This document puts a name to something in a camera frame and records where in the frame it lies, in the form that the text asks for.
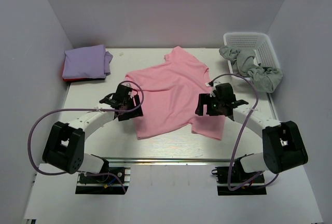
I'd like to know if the folded red t shirt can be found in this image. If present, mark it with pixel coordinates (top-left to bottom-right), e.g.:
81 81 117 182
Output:
62 66 106 81

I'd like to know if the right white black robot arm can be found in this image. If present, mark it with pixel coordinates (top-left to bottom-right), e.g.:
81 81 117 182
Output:
195 83 309 174

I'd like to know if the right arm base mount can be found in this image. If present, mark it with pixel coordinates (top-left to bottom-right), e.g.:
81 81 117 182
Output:
211 166 267 196

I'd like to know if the grey crumpled t shirt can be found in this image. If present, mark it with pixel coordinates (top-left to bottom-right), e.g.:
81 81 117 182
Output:
219 45 283 93

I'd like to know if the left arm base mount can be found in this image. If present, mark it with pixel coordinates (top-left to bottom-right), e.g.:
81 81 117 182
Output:
75 166 131 195

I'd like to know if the white plastic basket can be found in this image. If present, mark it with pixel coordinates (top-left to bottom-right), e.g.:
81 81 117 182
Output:
224 32 280 82

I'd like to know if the aluminium table rail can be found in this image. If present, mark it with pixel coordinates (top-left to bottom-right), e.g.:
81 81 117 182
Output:
45 77 294 166

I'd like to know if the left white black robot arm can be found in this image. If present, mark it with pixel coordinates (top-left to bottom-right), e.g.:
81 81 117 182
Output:
42 80 144 174

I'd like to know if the folded purple t shirt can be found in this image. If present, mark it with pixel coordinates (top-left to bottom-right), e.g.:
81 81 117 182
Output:
64 45 113 76

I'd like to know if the pink t shirt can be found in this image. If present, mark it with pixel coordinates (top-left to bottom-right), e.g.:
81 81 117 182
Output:
125 47 225 140

